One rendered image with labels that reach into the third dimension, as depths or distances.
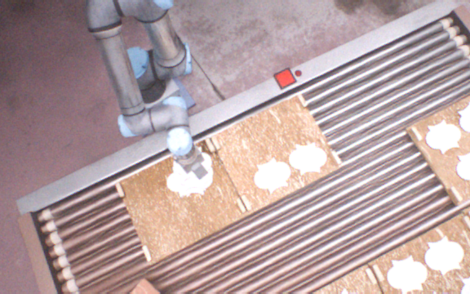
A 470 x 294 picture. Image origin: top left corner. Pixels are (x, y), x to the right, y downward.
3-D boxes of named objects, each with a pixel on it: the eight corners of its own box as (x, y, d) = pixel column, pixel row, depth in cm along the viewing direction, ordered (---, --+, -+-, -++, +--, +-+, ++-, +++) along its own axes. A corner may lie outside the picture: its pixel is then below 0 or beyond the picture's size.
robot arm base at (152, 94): (123, 85, 164) (115, 74, 154) (152, 64, 166) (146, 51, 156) (144, 110, 160) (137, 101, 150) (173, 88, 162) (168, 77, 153)
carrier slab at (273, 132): (210, 137, 160) (209, 136, 158) (298, 95, 164) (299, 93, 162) (249, 215, 150) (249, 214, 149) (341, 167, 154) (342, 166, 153)
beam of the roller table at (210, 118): (23, 202, 162) (15, 199, 157) (442, 2, 181) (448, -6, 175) (28, 220, 160) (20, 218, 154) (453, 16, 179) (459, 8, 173)
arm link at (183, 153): (188, 122, 120) (192, 148, 118) (192, 133, 131) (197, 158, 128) (162, 127, 120) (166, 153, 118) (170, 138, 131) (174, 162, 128)
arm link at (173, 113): (148, 100, 125) (152, 131, 122) (183, 92, 125) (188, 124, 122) (154, 109, 132) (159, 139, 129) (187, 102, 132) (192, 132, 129)
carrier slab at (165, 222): (117, 183, 156) (115, 182, 155) (208, 137, 160) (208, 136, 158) (151, 265, 147) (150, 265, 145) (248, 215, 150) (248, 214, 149)
